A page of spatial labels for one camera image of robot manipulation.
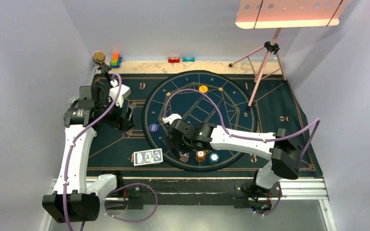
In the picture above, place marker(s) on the rectangular dark green poker mat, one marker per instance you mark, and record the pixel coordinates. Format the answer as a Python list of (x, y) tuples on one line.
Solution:
[(274, 103)]

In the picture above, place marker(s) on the aluminium frame rail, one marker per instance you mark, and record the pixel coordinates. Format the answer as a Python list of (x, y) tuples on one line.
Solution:
[(223, 191)]

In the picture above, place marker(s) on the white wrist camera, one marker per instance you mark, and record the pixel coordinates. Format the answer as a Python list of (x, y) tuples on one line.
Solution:
[(121, 93), (171, 118)]

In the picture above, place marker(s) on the teal toy block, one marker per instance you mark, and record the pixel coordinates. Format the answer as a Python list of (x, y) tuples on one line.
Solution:
[(188, 59)]

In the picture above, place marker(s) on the pink music stand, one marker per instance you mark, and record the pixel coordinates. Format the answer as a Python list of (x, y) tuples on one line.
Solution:
[(280, 14)]

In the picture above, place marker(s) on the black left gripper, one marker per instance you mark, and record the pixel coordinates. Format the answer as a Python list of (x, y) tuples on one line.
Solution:
[(120, 122)]

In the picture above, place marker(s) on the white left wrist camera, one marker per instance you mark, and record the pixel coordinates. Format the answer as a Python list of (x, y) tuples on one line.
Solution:
[(121, 93)]

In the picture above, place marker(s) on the orange chip stack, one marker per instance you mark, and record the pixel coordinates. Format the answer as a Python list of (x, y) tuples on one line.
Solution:
[(200, 156)]

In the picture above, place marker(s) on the yellow big blind button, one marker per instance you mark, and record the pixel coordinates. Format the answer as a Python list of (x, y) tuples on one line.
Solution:
[(203, 89)]

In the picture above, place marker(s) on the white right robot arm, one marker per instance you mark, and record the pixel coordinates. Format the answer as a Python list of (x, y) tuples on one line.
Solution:
[(281, 152)]

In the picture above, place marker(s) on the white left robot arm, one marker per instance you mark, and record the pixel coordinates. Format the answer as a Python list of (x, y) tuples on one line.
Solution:
[(72, 200)]

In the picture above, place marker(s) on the round blue poker mat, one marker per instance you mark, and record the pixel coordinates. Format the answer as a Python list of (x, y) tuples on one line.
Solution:
[(179, 94)]

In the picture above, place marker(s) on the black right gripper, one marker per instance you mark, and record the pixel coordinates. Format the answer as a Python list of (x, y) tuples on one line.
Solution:
[(171, 142)]

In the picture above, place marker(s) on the round brown knob stand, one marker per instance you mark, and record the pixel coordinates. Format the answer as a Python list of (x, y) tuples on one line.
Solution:
[(99, 58)]

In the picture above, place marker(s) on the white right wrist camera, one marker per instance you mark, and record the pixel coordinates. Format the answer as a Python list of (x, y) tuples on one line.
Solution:
[(171, 118)]

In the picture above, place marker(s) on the teal chip stack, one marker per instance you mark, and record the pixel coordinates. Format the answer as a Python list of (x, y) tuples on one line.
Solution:
[(213, 158)]

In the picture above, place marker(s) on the purple small blind button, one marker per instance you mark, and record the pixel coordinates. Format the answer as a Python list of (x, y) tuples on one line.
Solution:
[(153, 127)]

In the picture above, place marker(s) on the orange green blue toy blocks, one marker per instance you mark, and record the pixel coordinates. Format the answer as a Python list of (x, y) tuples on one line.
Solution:
[(116, 60)]

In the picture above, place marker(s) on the grey lego brick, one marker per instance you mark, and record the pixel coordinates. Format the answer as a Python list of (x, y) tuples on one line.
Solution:
[(73, 99)]

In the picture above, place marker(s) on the pink white chip stack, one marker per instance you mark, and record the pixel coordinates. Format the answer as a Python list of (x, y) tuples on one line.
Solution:
[(184, 157)]

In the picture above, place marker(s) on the red toy block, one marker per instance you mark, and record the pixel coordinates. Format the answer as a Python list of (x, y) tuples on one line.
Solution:
[(174, 59)]

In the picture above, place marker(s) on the blue playing card deck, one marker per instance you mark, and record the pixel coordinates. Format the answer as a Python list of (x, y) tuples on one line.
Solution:
[(147, 157)]

